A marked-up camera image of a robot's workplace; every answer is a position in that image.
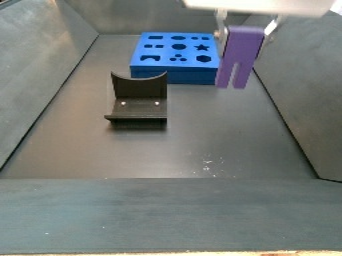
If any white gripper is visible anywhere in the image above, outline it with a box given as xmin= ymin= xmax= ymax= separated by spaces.
xmin=182 ymin=0 xmax=337 ymax=47

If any purple double-square block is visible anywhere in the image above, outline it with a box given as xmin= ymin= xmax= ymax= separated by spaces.
xmin=215 ymin=26 xmax=264 ymax=89

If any blue shape-sorter block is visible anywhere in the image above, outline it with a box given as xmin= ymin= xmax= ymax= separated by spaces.
xmin=130 ymin=32 xmax=219 ymax=85

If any black curved holder stand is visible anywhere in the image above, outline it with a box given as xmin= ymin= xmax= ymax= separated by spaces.
xmin=104 ymin=73 xmax=167 ymax=122

